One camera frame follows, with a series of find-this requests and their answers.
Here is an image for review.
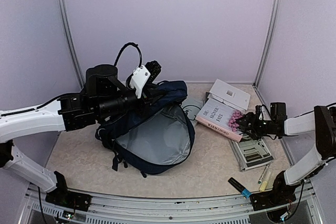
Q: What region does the right aluminium frame post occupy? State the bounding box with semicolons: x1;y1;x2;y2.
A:
253;0;281;89

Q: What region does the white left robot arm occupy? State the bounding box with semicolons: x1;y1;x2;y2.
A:
1;61;161;211

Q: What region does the aluminium frame post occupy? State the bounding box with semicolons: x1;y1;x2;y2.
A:
253;0;281;89
57;0;85;89

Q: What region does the navy blue student backpack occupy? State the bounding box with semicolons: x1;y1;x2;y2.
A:
95;81;195;177

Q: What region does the yellow highlighter marker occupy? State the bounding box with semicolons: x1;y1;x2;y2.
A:
259;177;269;192

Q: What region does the grey ianra book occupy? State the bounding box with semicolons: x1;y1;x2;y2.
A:
229;135;274;172

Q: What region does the white barcode booklet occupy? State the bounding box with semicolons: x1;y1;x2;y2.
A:
206;79;251;112

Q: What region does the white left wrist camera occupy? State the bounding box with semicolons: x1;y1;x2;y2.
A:
126;60;162;99

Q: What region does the pink Designer Fate book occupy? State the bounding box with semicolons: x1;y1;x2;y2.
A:
196;98;244;142

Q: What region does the left aluminium frame post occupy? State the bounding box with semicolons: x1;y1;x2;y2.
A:
57;0;85;89

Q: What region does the black blue highlighter marker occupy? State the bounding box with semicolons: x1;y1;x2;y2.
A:
228;177;251;198

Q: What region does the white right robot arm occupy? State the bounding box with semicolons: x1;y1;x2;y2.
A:
237;102;335;210

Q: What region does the white green-tip pen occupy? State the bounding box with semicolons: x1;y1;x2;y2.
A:
258;164;270;184

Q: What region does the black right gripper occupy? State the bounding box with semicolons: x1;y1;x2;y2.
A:
236;112;276;140

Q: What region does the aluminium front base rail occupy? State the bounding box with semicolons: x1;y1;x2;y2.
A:
18;180;323;224

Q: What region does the grey book with G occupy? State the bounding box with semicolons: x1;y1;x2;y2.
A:
181;97;204;121

